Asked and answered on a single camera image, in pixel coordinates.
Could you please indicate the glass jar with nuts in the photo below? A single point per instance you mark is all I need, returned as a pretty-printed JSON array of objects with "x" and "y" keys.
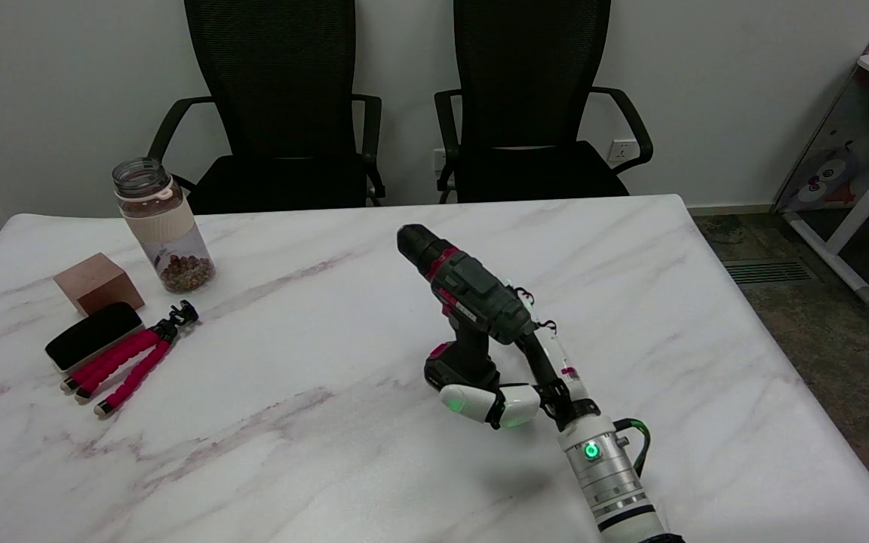
[{"x": 170, "y": 241}]

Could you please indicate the red flexible mini tripod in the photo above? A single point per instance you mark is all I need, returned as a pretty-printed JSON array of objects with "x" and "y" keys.
[{"x": 129, "y": 362}]

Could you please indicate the dark green power screwdriver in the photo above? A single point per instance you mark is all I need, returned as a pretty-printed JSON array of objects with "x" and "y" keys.
[{"x": 472, "y": 298}]

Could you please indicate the black mesh office chair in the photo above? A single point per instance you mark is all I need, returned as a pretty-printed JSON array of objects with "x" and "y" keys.
[
  {"x": 532, "y": 113},
  {"x": 276, "y": 113}
]

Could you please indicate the dark floor vent grille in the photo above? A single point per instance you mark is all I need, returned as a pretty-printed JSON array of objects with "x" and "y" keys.
[{"x": 766, "y": 271}]

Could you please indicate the brown wooden cube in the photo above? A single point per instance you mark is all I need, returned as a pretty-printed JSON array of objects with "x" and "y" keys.
[{"x": 99, "y": 283}]

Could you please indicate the white desk with owl panel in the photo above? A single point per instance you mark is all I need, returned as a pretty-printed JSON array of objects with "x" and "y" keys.
[{"x": 857, "y": 151}]

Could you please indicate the white wall socket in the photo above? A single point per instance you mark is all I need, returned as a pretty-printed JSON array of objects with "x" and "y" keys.
[
  {"x": 438, "y": 160},
  {"x": 622, "y": 151}
]

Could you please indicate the black whiteboard eraser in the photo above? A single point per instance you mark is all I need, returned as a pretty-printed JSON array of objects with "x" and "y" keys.
[{"x": 93, "y": 335}]

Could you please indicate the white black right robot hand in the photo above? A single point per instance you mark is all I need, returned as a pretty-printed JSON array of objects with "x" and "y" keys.
[{"x": 514, "y": 403}]

